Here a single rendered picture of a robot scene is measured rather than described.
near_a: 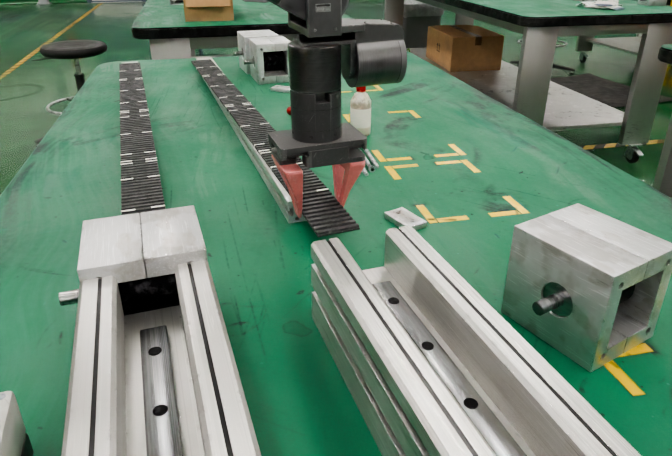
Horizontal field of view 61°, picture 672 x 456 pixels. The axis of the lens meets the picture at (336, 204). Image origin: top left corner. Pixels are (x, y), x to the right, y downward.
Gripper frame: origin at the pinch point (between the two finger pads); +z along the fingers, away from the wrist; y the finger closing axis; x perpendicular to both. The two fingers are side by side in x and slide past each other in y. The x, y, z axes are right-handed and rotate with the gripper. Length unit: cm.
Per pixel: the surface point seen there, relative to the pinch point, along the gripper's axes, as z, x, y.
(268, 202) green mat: 3.0, 9.4, -4.3
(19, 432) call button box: -1.0, -27.1, -29.4
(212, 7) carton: -2, 191, 15
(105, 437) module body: -5.8, -34.4, -23.1
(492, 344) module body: -5.4, -34.7, 1.1
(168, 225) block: -6.7, -12.1, -17.9
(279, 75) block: 1, 76, 14
